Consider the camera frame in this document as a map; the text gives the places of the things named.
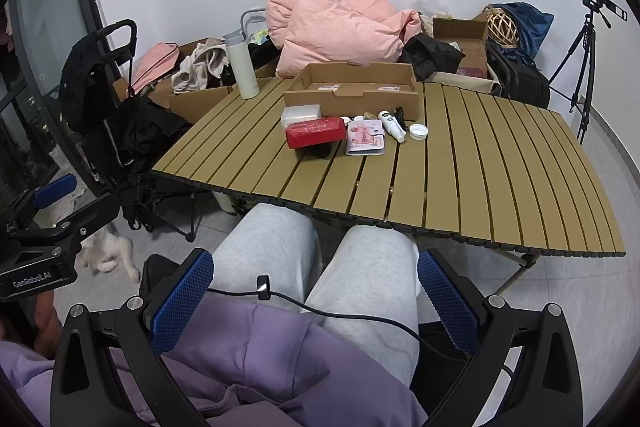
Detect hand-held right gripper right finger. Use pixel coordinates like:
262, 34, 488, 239
416, 249, 583, 427

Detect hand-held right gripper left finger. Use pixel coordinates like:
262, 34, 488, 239
50, 248, 216, 427

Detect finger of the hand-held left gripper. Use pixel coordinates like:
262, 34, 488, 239
20, 173, 78, 228
52, 193, 122, 253

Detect pink patterned card wallet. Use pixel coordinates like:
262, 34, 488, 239
345, 119, 387, 156

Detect white bottle with nozzle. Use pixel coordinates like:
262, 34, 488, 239
378, 109, 407, 143

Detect red box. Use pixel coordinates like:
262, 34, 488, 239
285, 117, 347, 150

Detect shallow cardboard tray box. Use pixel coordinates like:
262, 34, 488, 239
283, 63, 419, 120

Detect person's left hand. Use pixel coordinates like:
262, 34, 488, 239
31, 294, 63, 355

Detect white cat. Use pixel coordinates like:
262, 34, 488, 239
80, 227, 143, 284

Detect person's right leg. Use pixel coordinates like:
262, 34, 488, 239
304, 226, 421, 389

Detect person's leg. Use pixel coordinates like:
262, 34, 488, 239
304, 226, 421, 389
211, 203, 319, 310

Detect person's left leg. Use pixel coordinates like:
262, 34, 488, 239
211, 203, 319, 310

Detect purple jacket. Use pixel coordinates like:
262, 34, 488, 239
0, 297, 429, 427

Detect black trolley cart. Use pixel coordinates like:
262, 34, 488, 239
59, 19, 139, 135

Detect cardboard box with clothes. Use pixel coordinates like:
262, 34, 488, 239
114, 38, 281, 125

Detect glass door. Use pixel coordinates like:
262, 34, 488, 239
0, 0, 118, 212

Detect pink backpack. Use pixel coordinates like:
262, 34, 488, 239
129, 42, 181, 96

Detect beige clothes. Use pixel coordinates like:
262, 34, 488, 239
171, 39, 232, 95

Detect white thermos bottle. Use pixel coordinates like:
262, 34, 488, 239
222, 29, 261, 100

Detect beige tote bag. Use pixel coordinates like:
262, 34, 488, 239
425, 71, 502, 98

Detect black garment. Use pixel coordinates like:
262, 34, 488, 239
247, 39, 281, 70

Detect black suitcase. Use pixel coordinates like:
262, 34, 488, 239
486, 39, 552, 109

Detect black bag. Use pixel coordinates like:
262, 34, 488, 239
400, 34, 467, 80

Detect black tripod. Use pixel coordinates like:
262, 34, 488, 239
547, 9, 598, 145

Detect woven rattan basket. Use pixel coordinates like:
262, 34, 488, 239
487, 7, 521, 50

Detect blue bag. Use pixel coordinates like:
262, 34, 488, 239
487, 3, 555, 60

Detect pink down jacket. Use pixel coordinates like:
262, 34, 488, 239
265, 0, 423, 79

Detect grey loop handle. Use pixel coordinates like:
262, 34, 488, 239
239, 7, 267, 34

